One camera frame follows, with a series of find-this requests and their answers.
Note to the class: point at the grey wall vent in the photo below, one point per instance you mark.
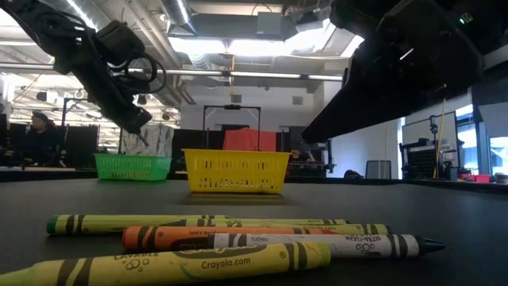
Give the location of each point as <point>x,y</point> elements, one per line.
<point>236,98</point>
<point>297,100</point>

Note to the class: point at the grey framed board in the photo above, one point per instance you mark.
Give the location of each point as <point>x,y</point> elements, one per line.
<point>420,131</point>

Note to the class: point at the person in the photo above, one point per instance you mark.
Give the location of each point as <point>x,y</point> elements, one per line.
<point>302,155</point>
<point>41,145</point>

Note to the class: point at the round silver air duct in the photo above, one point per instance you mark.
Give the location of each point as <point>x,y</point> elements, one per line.
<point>178,14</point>

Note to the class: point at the red fabric panel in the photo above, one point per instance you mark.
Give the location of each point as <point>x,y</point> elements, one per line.
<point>250,141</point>

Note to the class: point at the yellow plastic basket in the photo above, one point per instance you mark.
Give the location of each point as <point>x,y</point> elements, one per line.
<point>236,171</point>

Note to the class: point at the rectangular silver air duct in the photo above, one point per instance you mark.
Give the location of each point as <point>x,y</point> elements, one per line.
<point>351,47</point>

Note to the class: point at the white patterned fabric sheet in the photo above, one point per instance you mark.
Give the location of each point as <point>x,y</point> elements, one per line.
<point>158,141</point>

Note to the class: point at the orange crayon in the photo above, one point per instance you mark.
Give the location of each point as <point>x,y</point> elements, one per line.
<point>158,237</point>

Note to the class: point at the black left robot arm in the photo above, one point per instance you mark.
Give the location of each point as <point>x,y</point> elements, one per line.
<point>39,32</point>

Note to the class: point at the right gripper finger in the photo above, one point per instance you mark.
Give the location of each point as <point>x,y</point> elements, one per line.
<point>349,115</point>

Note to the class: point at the black partition panel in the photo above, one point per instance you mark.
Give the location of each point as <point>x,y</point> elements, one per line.
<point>190,141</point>
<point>81,145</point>

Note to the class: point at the green plastic basket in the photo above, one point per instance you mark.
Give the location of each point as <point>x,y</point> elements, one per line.
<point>133,167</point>

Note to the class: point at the red box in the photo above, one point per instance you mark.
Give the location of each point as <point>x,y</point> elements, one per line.
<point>476,178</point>

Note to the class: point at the long ceiling light tube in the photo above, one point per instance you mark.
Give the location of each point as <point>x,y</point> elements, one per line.
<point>265,74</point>
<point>325,77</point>
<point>194,72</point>

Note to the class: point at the grey waste bin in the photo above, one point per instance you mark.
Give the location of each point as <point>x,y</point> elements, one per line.
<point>378,170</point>

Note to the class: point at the black round object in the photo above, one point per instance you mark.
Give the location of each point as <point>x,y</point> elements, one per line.
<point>352,175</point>

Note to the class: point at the black equipment rack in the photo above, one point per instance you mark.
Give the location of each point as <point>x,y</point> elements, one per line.
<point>317,159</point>

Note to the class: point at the black crayon white wrapper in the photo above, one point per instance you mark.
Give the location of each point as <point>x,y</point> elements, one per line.
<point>349,245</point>

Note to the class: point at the black rectangular frame stand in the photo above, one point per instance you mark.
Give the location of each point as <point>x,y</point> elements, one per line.
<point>232,107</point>
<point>63,119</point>

